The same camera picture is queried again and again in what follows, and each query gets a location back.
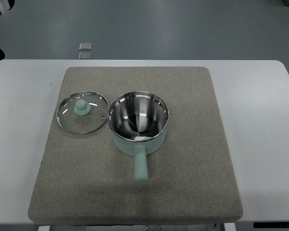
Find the glass lid with green knob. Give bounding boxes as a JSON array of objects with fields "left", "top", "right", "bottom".
[{"left": 55, "top": 91, "right": 109, "bottom": 134}]

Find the mint green saucepan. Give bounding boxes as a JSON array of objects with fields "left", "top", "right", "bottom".
[{"left": 108, "top": 91, "right": 170, "bottom": 183}]

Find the grey felt mat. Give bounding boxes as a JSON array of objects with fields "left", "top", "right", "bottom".
[{"left": 28, "top": 66, "right": 243, "bottom": 225}]

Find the lower floor socket plate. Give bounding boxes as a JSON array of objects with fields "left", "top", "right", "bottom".
[{"left": 79, "top": 52, "right": 92, "bottom": 60}]

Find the floor socket plate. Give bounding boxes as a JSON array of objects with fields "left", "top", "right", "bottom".
[
  {"left": 79, "top": 52, "right": 92, "bottom": 60},
  {"left": 79, "top": 42, "right": 92, "bottom": 51}
]

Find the upper floor socket plate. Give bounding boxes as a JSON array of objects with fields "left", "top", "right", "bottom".
[{"left": 79, "top": 42, "right": 92, "bottom": 51}]

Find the black table control panel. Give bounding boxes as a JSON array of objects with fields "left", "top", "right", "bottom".
[{"left": 253, "top": 222, "right": 289, "bottom": 229}]

